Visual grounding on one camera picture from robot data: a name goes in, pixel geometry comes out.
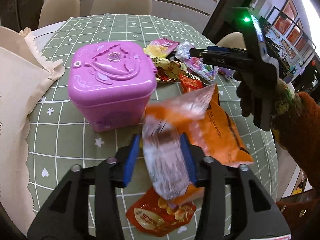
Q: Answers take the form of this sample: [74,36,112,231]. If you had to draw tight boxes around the silver purple foil wrapper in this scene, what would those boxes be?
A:
[175,41,217,84]

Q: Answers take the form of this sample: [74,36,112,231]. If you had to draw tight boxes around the small red packet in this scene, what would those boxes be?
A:
[179,74,204,93]

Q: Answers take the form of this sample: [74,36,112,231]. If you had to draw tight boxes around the yellow pink snack wrapper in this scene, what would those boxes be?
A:
[143,38,180,58]

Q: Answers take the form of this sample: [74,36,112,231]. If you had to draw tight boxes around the orange snack bag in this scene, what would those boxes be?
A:
[145,84,254,205]

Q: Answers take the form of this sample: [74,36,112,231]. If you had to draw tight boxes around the red peanut snack packet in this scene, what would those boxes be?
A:
[126,188,196,237]

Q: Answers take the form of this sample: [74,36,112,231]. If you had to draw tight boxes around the clear pink snack wrapper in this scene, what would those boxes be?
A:
[142,85,215,200]

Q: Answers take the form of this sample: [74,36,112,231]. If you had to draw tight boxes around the gold red noodle wrapper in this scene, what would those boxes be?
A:
[150,56,200,83]

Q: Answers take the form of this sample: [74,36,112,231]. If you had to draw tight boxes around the orange fleece sleeve forearm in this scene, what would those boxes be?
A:
[271,80,320,176]

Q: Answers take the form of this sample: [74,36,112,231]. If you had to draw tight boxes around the black gloved right hand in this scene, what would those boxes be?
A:
[233,71,254,117]

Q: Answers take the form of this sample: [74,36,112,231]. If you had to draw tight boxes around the beige chair right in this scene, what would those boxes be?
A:
[216,32,246,50]

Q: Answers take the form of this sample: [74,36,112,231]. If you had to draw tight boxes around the beige chair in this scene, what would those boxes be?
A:
[39,0,80,28]
[216,32,246,50]
[90,0,152,15]

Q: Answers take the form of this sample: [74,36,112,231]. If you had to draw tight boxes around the dark display cabinet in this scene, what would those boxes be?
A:
[259,16,319,102]

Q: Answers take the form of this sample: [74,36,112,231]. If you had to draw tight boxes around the green grid tablecloth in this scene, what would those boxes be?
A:
[24,13,279,240]

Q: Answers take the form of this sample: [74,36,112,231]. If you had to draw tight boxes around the pink plastic toy box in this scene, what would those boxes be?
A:
[67,41,157,132]

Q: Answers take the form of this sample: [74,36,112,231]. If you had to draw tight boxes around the beige chair far middle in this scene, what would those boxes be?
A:
[90,0,152,15]

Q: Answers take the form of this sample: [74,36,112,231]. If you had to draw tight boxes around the beige paper bag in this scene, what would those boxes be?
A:
[1,27,65,235]

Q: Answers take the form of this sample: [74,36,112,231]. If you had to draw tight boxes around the beige chair far left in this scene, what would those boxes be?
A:
[39,0,80,28]

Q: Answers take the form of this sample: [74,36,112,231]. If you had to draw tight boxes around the red framed wall pictures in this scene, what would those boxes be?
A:
[267,0,317,58]

